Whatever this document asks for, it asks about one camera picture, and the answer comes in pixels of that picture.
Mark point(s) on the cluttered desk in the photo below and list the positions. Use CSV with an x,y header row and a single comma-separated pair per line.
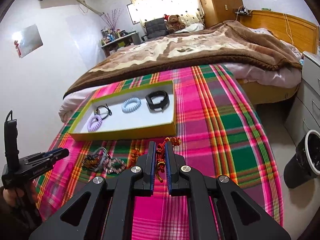
x,y
123,41

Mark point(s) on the wall poster calendar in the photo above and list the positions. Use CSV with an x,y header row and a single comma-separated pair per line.
x,y
27,40

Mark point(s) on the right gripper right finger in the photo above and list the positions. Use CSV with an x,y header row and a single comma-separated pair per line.
x,y
217,207

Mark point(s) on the person left hand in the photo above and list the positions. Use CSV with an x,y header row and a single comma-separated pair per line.
x,y
11,195

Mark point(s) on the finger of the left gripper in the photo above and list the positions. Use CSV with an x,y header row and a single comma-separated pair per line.
x,y
55,151
55,157

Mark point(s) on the white nightstand drawers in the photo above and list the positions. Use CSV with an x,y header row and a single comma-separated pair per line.
x,y
304,114

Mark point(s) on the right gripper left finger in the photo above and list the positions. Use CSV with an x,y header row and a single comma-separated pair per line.
x,y
103,209

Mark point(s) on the dried branch vase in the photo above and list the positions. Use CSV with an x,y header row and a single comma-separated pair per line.
x,y
111,18

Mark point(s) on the yellow-green shallow box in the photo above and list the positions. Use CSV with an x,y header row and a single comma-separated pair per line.
x,y
125,115

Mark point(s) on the pink plaid cloth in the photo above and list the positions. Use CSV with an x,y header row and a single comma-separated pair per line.
x,y
219,129

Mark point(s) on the wooden headboard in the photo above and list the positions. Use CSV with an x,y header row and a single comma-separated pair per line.
x,y
304,35

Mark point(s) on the dark grey chair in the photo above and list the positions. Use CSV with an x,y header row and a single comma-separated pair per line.
x,y
154,29

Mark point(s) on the brown fleece blanket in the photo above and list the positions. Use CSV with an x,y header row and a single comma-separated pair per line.
x,y
229,41

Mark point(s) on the teddy bear santa hat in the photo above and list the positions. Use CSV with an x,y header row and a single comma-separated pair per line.
x,y
173,23

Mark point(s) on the black trash bin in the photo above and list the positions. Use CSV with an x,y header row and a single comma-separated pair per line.
x,y
304,165

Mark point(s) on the black smart band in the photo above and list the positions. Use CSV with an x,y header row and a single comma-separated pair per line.
x,y
157,101

